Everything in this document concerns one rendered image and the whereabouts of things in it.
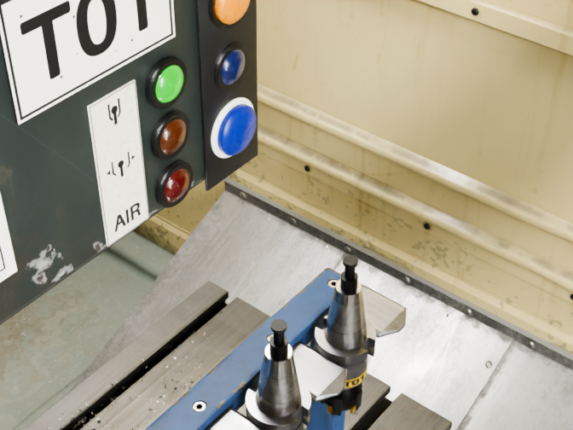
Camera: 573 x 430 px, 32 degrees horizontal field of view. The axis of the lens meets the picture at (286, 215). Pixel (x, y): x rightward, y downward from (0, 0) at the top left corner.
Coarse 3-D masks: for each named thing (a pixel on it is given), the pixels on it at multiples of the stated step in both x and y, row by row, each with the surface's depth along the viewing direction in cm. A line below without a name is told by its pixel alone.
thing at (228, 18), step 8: (216, 0) 50; (224, 0) 50; (232, 0) 50; (240, 0) 50; (248, 0) 51; (216, 8) 50; (224, 8) 50; (232, 8) 50; (240, 8) 51; (224, 16) 50; (232, 16) 50; (240, 16) 51
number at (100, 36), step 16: (80, 0) 43; (96, 0) 43; (112, 0) 44; (128, 0) 45; (144, 0) 46; (160, 0) 47; (80, 16) 43; (96, 16) 44; (112, 16) 45; (128, 16) 45; (144, 16) 46; (160, 16) 47; (80, 32) 43; (96, 32) 44; (112, 32) 45; (128, 32) 46; (144, 32) 47; (80, 48) 44; (96, 48) 45; (112, 48) 45; (128, 48) 46; (80, 64) 44; (96, 64) 45
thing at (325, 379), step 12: (300, 348) 102; (312, 348) 102; (300, 360) 101; (312, 360) 101; (324, 360) 101; (300, 372) 99; (312, 372) 99; (324, 372) 99; (336, 372) 99; (312, 384) 98; (324, 384) 98; (336, 384) 98; (312, 396) 97; (324, 396) 97
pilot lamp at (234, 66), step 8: (232, 56) 52; (240, 56) 53; (224, 64) 52; (232, 64) 52; (240, 64) 53; (224, 72) 52; (232, 72) 53; (240, 72) 53; (224, 80) 53; (232, 80) 53
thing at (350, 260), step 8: (344, 256) 96; (352, 256) 96; (344, 264) 95; (352, 264) 95; (344, 272) 96; (352, 272) 96; (344, 280) 96; (352, 280) 96; (344, 288) 97; (352, 288) 97
